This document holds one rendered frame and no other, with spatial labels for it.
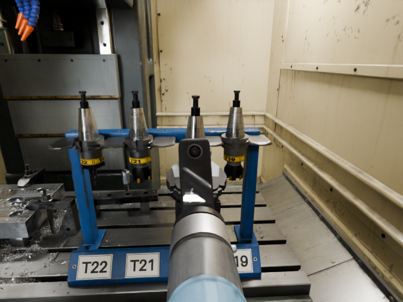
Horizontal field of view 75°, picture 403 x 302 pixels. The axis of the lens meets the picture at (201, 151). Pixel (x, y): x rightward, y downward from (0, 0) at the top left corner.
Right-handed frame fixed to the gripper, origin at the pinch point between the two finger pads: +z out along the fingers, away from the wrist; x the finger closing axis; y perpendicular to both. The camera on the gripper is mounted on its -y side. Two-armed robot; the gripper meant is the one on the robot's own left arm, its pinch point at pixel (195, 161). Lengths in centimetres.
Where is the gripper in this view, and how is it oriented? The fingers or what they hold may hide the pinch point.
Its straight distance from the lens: 52.7
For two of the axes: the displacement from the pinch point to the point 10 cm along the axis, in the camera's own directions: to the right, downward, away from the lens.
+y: -0.2, 9.4, 3.5
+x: 10.0, 0.0, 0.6
